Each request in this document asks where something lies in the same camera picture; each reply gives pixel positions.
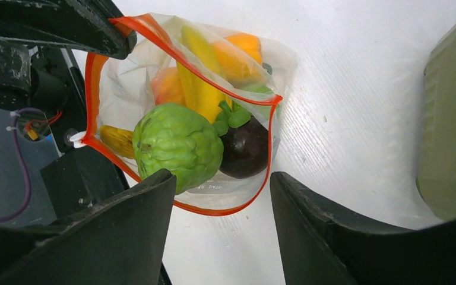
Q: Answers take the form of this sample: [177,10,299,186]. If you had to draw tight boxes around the clear zip top bag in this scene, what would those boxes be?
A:
[71,14,296,216]

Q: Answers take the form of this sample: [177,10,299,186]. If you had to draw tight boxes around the pink peach toy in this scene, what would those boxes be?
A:
[151,66,185,105]

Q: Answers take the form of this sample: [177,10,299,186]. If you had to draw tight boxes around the olive green plastic tub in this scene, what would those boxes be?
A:
[416,25,456,220]

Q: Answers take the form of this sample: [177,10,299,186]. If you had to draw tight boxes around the green lime toy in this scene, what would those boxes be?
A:
[241,83,275,121]

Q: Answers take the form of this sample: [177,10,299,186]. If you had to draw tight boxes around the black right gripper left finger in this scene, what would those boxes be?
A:
[0,169,176,284]

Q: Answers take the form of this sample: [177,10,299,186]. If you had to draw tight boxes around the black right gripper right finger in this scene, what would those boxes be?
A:
[270,172,456,284]

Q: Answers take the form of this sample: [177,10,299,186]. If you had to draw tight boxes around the yellow bell pepper toy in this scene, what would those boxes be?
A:
[211,33,262,86]

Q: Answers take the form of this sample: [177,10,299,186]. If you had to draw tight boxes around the yellow banana toy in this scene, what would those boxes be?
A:
[86,15,226,159]

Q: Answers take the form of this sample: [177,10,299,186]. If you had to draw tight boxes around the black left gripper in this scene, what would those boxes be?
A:
[0,0,137,110]

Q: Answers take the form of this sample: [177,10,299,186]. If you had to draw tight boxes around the green custard apple toy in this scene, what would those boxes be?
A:
[132,103,224,195]

